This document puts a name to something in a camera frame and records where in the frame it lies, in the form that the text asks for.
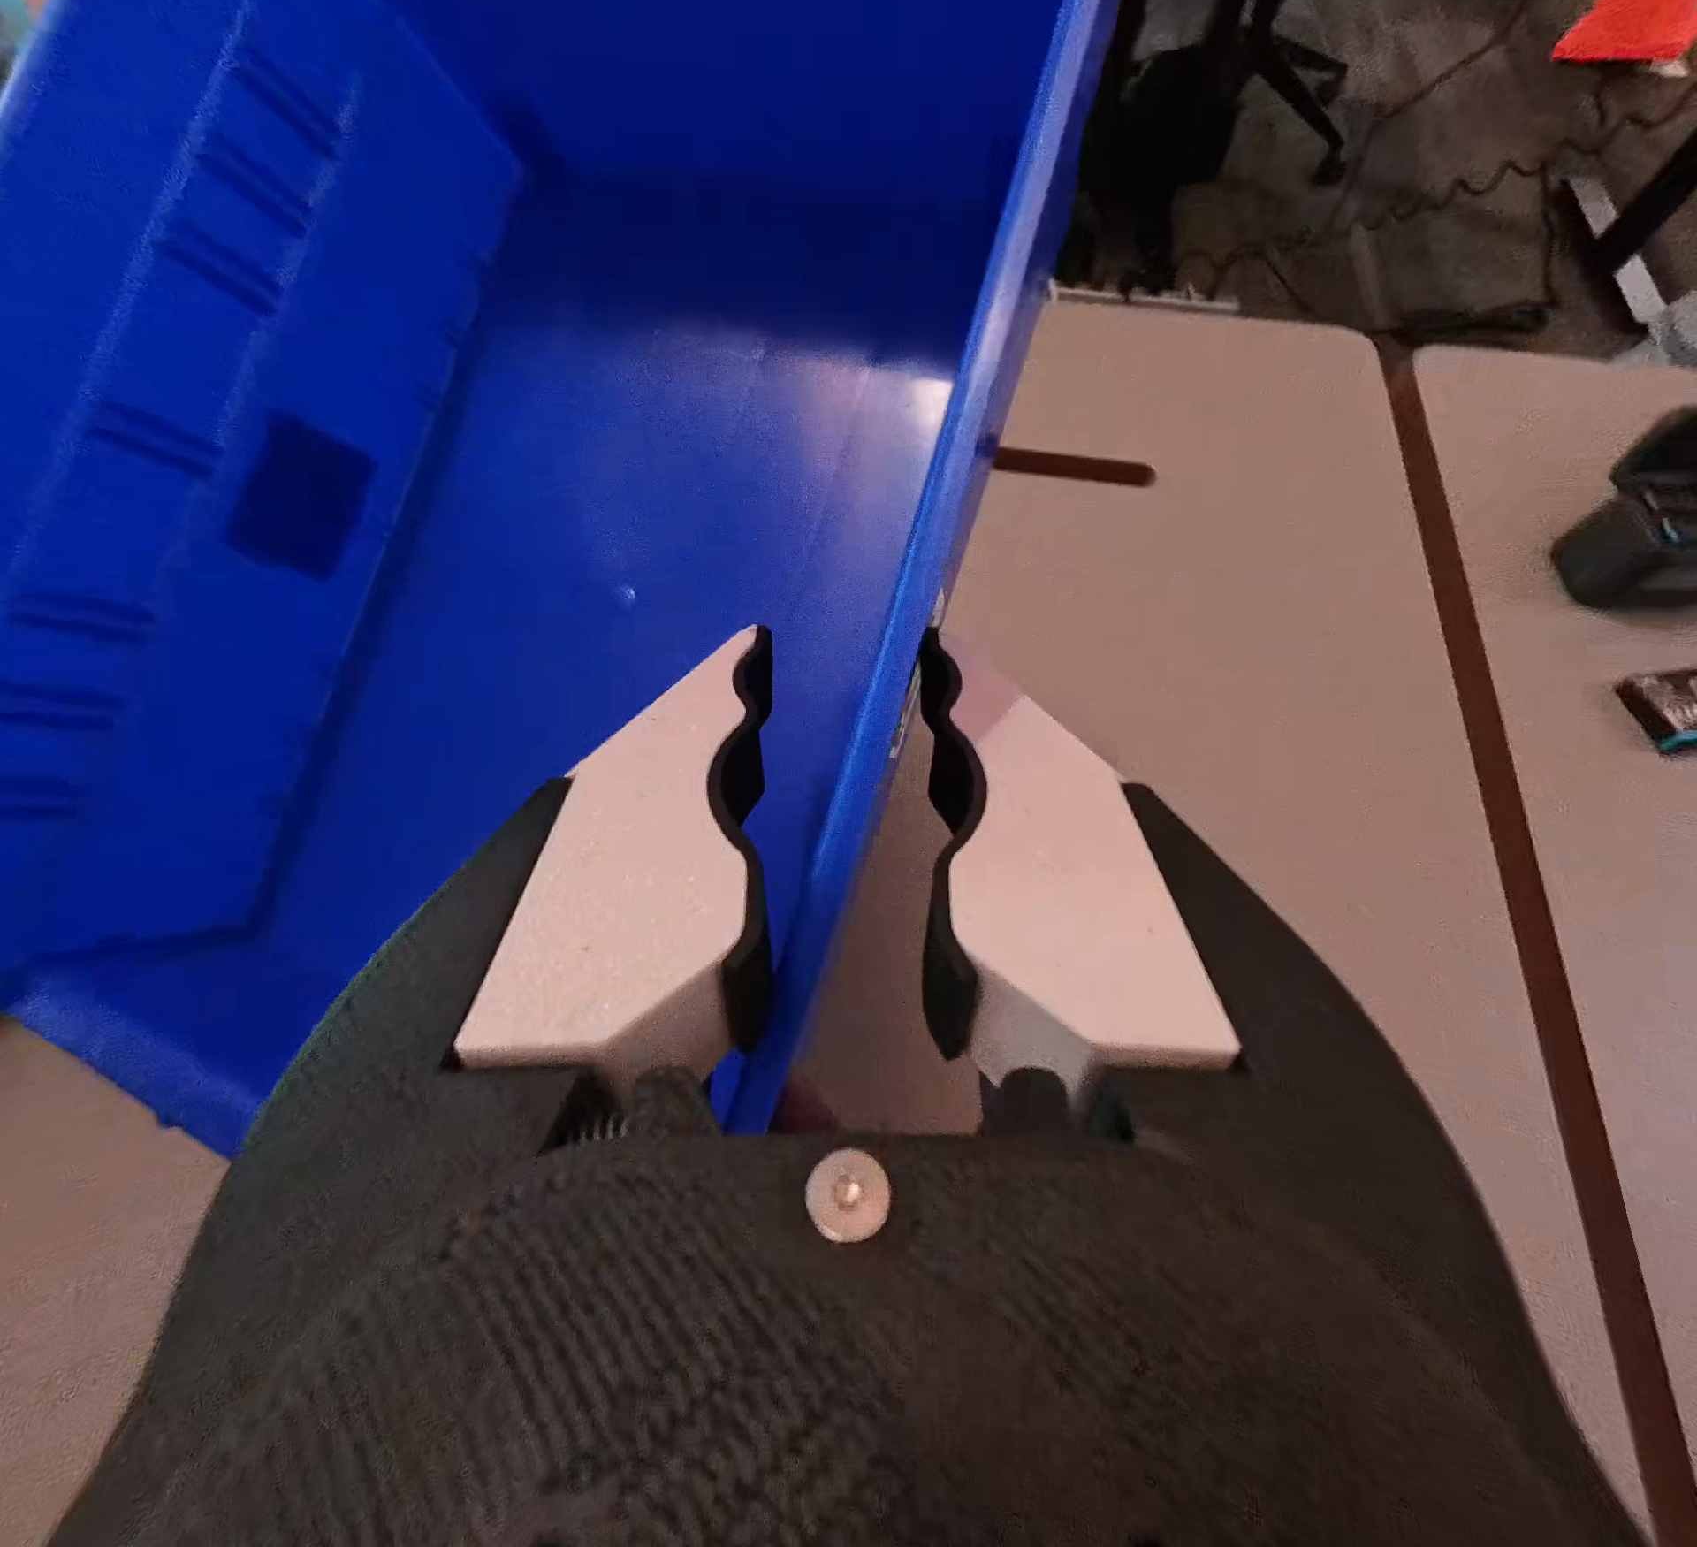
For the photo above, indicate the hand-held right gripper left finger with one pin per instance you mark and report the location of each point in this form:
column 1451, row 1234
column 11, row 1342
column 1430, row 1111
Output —
column 610, row 911

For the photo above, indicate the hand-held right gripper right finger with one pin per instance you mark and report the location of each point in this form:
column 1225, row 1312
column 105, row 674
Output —
column 1073, row 911

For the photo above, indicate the blue plastic bin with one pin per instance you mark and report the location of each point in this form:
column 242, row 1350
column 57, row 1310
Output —
column 529, row 380

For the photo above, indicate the white power strip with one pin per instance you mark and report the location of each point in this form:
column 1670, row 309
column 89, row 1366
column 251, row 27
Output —
column 1146, row 294

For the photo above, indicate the small dark packet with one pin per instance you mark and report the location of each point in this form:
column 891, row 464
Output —
column 1663, row 704

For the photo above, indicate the black teal tabletop device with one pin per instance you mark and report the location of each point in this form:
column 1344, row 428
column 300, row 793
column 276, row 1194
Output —
column 1636, row 526

